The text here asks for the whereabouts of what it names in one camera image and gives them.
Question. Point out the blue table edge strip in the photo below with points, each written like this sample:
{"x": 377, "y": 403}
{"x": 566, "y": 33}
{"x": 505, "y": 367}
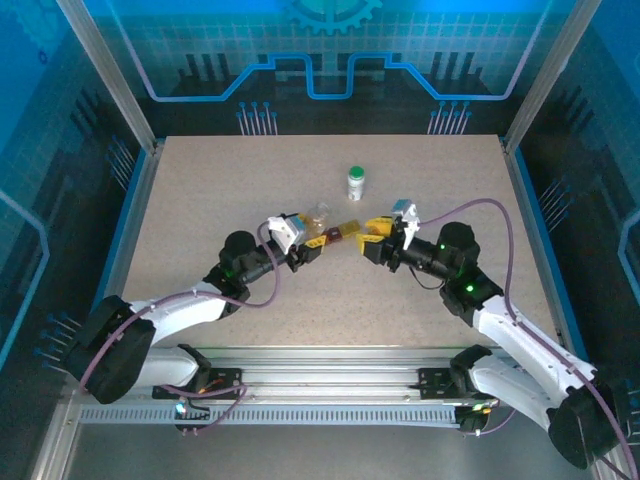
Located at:
{"x": 116, "y": 250}
{"x": 551, "y": 250}

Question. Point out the aluminium frame post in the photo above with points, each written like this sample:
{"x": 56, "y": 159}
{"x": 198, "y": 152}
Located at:
{"x": 550, "y": 75}
{"x": 109, "y": 75}

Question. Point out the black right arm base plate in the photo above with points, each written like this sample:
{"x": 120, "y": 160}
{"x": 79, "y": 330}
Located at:
{"x": 432, "y": 382}

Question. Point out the aluminium table side rail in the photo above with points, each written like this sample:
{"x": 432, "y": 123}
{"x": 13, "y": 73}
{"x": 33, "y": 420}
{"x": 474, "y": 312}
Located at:
{"x": 541, "y": 250}
{"x": 130, "y": 240}

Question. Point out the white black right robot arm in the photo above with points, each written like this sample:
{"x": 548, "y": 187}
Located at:
{"x": 525, "y": 345}

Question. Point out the aluminium mounting rail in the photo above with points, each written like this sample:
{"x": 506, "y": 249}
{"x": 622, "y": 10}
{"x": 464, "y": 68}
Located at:
{"x": 325, "y": 370}

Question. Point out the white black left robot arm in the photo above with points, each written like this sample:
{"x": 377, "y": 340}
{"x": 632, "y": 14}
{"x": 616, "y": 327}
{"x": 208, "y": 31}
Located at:
{"x": 180, "y": 312}

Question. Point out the white bottle green cap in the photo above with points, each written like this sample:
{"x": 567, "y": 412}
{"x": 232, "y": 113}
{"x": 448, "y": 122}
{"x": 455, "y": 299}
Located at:
{"x": 355, "y": 187}

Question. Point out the clear bottle yellow pills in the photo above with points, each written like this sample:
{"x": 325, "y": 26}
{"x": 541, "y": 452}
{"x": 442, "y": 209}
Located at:
{"x": 318, "y": 217}

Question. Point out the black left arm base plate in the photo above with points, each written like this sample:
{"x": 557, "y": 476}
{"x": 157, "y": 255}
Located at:
{"x": 227, "y": 382}

